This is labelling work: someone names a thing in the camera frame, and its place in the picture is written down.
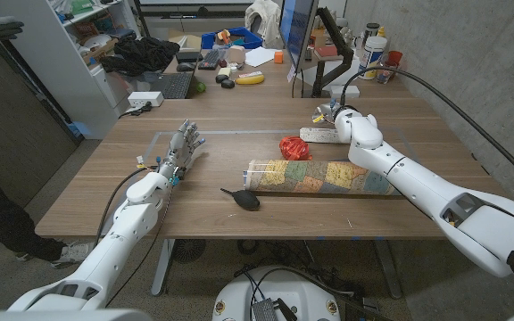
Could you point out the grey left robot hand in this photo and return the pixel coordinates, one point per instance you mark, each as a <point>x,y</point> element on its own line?
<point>180,146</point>

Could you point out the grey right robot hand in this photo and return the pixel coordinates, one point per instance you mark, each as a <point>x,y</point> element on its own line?
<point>327,111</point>

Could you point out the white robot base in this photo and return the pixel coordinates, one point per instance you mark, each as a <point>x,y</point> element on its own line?
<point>304,296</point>

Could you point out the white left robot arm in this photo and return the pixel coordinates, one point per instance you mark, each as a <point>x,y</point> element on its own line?
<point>110,256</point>

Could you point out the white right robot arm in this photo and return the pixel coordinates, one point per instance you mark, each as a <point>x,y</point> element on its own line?
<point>426,187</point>

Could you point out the red crumpled mesh bag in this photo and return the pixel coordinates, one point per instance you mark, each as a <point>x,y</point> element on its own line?
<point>295,148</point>

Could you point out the rolled colourful map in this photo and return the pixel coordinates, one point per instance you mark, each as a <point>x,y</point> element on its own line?
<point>310,176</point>

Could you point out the black rubber air blower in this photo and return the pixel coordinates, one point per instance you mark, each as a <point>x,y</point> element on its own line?
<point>247,200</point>

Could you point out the white flat box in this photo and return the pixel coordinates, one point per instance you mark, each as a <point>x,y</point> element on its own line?
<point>353,91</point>

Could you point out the white power strip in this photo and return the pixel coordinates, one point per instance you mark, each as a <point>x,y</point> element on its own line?
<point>145,99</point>

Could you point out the red book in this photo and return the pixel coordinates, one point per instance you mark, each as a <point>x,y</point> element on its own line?
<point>326,51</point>

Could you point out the black keyboard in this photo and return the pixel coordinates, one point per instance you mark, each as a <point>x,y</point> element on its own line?
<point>174,84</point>
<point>210,59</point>

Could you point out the green ball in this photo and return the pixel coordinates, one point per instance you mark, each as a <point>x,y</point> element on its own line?
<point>201,87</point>

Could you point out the clear glass with items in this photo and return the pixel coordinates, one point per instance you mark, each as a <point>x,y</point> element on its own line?
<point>385,76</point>

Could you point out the white wipes canister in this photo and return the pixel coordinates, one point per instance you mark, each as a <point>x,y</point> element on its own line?
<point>371,55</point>

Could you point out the orange cube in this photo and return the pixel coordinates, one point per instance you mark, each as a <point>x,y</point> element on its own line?
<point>278,57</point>

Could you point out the black oval object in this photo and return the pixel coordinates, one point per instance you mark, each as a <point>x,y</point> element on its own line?
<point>221,78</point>
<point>228,84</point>

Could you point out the black computer mouse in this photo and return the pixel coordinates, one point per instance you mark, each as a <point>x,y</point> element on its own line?
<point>185,67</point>

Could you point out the yellow banana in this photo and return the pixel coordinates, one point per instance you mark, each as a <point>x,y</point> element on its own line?
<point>250,79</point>

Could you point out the pale yellow block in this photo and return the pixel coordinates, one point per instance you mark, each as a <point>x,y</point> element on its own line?
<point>224,71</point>

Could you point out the red cup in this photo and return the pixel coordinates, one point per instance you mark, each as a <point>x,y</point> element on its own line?
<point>395,57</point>

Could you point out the white paper sheet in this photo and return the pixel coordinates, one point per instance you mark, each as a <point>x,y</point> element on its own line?
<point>259,56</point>

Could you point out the computer monitor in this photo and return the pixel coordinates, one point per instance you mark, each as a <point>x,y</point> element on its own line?
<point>297,27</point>

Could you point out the small black box device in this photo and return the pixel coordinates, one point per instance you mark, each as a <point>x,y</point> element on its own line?
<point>188,56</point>

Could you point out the black lidded bottle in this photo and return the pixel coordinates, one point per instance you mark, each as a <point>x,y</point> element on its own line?
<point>370,31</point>

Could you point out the black crumpled cloth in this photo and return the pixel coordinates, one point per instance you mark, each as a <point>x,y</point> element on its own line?
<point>143,54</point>

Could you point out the blue plastic bin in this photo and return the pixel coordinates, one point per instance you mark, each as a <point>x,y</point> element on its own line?
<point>252,41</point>

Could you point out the black round floor fan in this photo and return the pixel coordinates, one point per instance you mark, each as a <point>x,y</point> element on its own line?
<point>188,250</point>

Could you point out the beige rounded block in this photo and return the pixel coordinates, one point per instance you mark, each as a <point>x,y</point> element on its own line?
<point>237,54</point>

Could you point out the white hanging garment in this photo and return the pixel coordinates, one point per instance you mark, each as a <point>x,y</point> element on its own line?
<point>263,18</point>

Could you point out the grey metal table leg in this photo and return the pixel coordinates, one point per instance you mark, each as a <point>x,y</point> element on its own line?
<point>388,267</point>
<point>162,267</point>

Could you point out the white shelf unit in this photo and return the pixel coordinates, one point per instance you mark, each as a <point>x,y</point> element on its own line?
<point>60,67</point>

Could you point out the white sneaker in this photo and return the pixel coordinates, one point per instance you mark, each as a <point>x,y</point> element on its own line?
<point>76,253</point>

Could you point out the dark wood cabinet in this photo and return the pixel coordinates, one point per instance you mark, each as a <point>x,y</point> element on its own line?
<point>11,125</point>

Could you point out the person leg black trousers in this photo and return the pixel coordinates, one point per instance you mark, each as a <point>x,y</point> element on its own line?
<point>2,218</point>

